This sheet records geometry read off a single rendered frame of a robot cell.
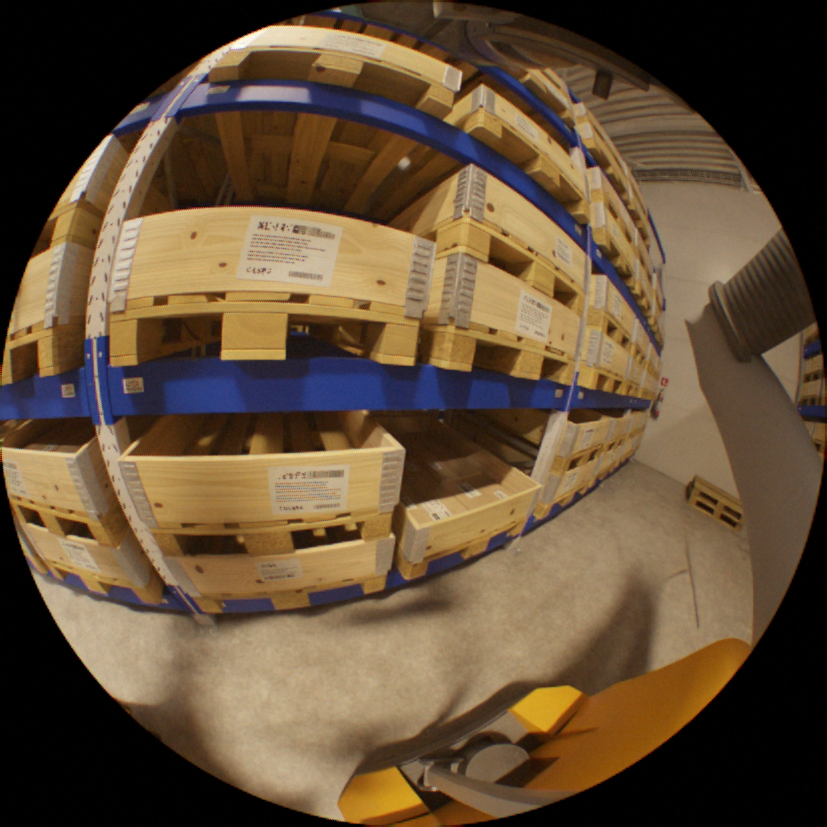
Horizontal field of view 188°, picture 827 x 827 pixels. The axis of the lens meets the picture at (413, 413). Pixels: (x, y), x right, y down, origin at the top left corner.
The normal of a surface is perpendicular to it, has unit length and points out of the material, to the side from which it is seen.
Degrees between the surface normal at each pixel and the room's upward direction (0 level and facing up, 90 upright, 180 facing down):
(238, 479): 90
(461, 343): 90
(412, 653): 0
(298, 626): 0
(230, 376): 90
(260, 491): 90
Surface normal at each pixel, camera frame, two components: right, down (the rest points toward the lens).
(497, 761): 0.14, -0.95
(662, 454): -0.88, 0.02
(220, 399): 0.47, 0.32
